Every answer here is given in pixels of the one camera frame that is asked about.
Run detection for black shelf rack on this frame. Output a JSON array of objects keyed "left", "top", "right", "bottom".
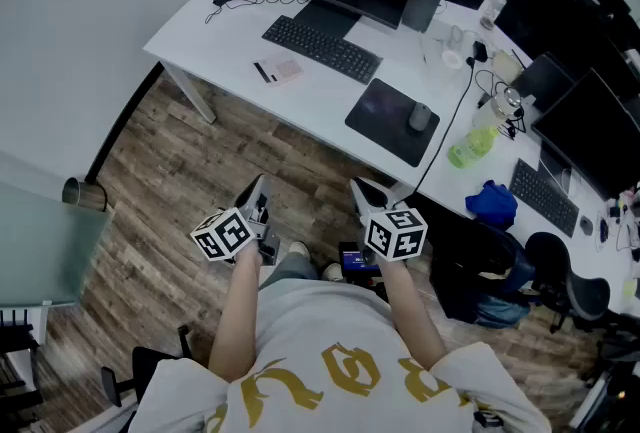
[{"left": 0, "top": 308, "right": 46, "bottom": 422}]

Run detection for glass jar with metal lid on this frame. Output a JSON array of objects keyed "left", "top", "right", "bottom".
[{"left": 472, "top": 87, "right": 524, "bottom": 132}]

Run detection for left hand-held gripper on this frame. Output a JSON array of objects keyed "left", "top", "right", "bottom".
[{"left": 189, "top": 174, "right": 281, "bottom": 267}]

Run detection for black chair with armrest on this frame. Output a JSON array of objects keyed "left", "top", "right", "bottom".
[{"left": 99, "top": 324, "right": 194, "bottom": 433}]

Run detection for long black cable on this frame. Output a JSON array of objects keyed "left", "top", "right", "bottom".
[{"left": 407, "top": 56, "right": 476, "bottom": 205}]

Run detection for black device with blue screen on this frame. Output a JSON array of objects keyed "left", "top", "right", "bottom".
[{"left": 338, "top": 240, "right": 384, "bottom": 287}]

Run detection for frosted glass panel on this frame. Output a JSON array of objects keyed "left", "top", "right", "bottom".
[{"left": 0, "top": 180, "right": 114, "bottom": 307}]

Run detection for black laptop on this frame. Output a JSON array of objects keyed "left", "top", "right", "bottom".
[{"left": 509, "top": 51, "right": 576, "bottom": 115}]

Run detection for black mouse pad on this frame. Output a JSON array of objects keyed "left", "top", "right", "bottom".
[{"left": 344, "top": 78, "right": 441, "bottom": 168}]

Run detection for green plastic bottle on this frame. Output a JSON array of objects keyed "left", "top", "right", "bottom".
[{"left": 447, "top": 125, "right": 500, "bottom": 170}]

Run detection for tangled black cables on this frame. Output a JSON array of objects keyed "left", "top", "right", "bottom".
[{"left": 474, "top": 68, "right": 529, "bottom": 141}]

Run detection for long black keyboard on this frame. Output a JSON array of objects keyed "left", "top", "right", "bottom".
[{"left": 261, "top": 14, "right": 384, "bottom": 86}]

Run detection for person's grey trouser leg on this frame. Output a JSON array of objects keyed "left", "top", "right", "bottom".
[{"left": 259, "top": 250, "right": 321, "bottom": 292}]

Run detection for white shirt with gold print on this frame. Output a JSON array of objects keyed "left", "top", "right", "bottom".
[{"left": 127, "top": 278, "right": 551, "bottom": 433}]

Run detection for wide black monitor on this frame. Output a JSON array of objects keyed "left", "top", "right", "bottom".
[{"left": 494, "top": 0, "right": 640, "bottom": 102}]

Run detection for grey computer mouse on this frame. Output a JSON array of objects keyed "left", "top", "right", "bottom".
[{"left": 408, "top": 101, "right": 432, "bottom": 131}]

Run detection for black office chair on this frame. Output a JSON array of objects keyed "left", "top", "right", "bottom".
[
  {"left": 429, "top": 220, "right": 536, "bottom": 327},
  {"left": 524, "top": 230, "right": 612, "bottom": 335}
]

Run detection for black monitor with thin bezel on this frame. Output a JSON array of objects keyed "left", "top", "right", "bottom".
[{"left": 530, "top": 68, "right": 640, "bottom": 201}]

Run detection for person's left forearm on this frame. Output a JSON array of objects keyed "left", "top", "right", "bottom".
[{"left": 207, "top": 240, "right": 266, "bottom": 385}]

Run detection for cream round object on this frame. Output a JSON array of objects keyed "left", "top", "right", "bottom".
[{"left": 492, "top": 49, "right": 524, "bottom": 83}]

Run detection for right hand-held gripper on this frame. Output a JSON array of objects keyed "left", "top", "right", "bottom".
[{"left": 349, "top": 177, "right": 429, "bottom": 263}]

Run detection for white desk leg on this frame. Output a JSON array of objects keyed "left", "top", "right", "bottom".
[{"left": 162, "top": 62, "right": 218, "bottom": 125}]

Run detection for blue cloth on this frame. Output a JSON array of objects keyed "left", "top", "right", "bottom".
[{"left": 464, "top": 179, "right": 519, "bottom": 228}]

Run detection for person's right forearm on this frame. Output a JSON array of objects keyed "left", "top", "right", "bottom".
[{"left": 377, "top": 255, "right": 449, "bottom": 372}]

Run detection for dark grey monitor stand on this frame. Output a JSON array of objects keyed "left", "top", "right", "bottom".
[{"left": 401, "top": 0, "right": 446, "bottom": 33}]

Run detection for short black keyboard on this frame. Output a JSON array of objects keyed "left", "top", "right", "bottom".
[{"left": 508, "top": 158, "right": 581, "bottom": 239}]

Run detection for metal cylinder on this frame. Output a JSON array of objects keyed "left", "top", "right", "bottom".
[{"left": 61, "top": 176, "right": 109, "bottom": 213}]

